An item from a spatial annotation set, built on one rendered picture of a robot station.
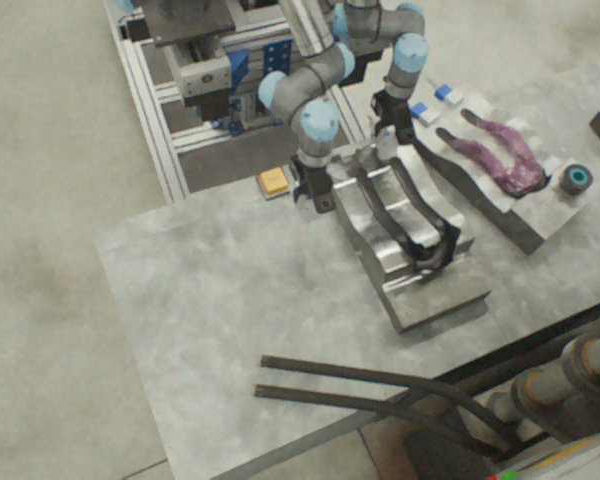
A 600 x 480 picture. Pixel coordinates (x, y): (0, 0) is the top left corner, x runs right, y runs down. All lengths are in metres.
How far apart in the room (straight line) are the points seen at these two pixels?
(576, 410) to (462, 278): 0.43
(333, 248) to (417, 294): 0.26
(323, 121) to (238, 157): 1.27
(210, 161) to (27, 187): 0.78
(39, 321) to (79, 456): 0.52
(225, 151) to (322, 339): 1.15
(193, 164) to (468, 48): 1.54
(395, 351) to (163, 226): 0.69
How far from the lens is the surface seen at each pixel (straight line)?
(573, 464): 0.98
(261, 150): 2.55
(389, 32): 1.58
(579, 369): 1.22
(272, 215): 1.74
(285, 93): 1.35
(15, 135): 3.00
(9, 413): 2.52
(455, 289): 1.67
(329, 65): 1.41
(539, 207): 1.80
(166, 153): 2.54
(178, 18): 1.80
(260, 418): 1.56
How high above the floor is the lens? 2.34
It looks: 64 degrees down
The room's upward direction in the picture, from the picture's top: 10 degrees clockwise
